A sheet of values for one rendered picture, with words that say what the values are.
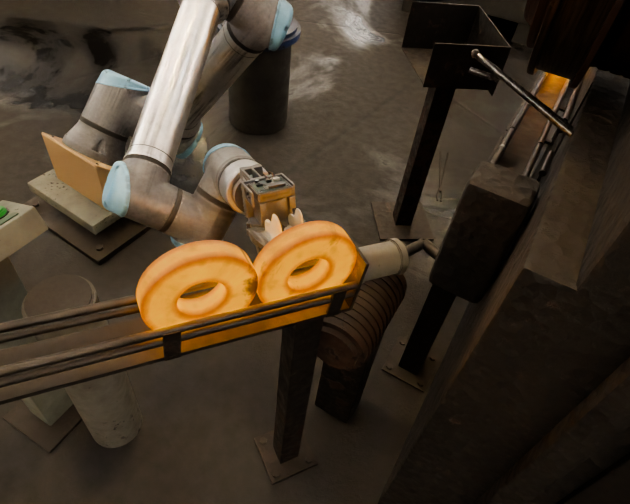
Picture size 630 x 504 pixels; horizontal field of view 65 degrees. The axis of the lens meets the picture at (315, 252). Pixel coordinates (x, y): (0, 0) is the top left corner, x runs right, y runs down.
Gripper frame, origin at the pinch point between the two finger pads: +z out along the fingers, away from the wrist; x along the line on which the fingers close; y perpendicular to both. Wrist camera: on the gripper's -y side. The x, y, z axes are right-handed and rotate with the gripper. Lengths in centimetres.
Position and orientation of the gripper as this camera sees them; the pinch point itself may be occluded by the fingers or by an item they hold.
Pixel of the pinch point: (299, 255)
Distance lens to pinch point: 72.0
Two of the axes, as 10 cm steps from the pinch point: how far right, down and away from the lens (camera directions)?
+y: -0.4, -8.6, -5.2
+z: 4.3, 4.5, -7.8
